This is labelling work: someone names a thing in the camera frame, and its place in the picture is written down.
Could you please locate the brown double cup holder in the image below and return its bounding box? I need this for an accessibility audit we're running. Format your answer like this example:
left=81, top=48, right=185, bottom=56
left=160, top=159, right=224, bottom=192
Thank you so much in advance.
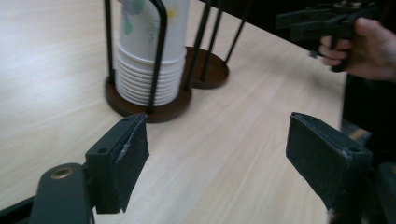
left=103, top=0, right=254, bottom=124

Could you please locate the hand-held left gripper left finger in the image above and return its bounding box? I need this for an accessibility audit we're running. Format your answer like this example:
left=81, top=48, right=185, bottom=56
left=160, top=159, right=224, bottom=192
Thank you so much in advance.
left=84, top=112, right=150, bottom=216

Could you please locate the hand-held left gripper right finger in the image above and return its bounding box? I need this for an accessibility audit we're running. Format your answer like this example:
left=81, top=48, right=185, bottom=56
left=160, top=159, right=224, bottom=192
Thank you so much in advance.
left=285, top=111, right=374, bottom=216

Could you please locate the white cup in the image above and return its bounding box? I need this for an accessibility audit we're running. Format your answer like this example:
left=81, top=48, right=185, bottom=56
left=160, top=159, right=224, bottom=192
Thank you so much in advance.
left=114, top=0, right=191, bottom=107

